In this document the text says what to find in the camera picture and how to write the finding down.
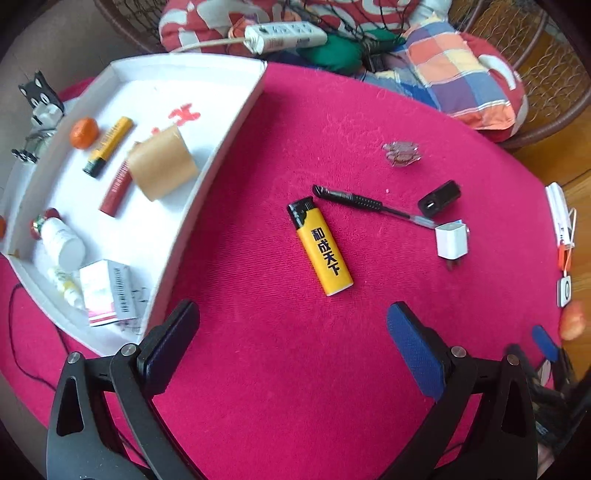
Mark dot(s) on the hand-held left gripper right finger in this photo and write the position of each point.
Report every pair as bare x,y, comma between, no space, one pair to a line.
415,350

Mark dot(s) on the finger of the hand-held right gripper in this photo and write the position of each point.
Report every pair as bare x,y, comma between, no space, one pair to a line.
545,344

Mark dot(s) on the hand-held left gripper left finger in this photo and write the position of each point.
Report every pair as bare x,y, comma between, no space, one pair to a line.
171,341

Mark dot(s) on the small white red box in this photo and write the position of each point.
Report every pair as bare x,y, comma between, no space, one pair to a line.
108,295

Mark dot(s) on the white cardboard tray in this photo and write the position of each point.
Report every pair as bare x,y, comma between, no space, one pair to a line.
152,230

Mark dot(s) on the yellow lighter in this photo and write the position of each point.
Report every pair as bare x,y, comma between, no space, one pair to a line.
325,258

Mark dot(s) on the white medicine bottle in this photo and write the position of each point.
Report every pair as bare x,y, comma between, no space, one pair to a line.
67,244

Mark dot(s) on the dark red cylindrical tube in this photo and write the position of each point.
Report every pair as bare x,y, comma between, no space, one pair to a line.
117,187

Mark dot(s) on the brown tape roll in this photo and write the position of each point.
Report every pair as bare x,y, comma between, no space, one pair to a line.
161,161

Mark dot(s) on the yellow black battery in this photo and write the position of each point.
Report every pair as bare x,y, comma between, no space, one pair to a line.
110,145

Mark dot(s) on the peach coloured round object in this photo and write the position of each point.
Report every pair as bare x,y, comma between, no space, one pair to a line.
572,319

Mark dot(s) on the small white device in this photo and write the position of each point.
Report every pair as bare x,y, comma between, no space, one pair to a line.
564,291

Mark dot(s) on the orange clip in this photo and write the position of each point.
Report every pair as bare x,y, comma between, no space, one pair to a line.
564,257

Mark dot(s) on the white charger plug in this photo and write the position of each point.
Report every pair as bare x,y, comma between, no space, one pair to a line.
451,240

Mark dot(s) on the small white dropper bottle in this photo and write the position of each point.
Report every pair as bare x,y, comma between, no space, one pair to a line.
67,287

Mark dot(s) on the black adapter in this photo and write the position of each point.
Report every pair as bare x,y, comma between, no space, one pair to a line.
438,198

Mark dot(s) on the black pen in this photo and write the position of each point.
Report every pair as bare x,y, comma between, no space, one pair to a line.
360,201

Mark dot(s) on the small red green item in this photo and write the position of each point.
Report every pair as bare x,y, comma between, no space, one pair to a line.
39,225

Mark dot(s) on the small shiny wrapper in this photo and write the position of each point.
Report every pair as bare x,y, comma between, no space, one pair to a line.
401,153

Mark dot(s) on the red white patterned pillow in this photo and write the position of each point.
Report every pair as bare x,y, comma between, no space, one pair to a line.
194,18
512,97

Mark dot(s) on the black cat phone stand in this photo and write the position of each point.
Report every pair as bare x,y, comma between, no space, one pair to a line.
41,94

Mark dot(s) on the plaid patchwork cloth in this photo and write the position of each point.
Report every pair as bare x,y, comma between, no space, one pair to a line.
452,69

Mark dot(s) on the brown wicker chair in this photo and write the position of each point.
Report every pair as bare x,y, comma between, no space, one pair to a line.
545,55

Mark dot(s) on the small black plug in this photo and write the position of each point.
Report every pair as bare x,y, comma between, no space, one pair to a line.
374,61

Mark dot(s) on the green fabric pouch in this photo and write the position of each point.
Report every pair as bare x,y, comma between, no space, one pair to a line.
332,56

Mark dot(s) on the white power strip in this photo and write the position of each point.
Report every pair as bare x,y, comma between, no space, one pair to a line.
286,34

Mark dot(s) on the grey frame eyeglasses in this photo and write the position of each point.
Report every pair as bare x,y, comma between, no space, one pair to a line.
39,138

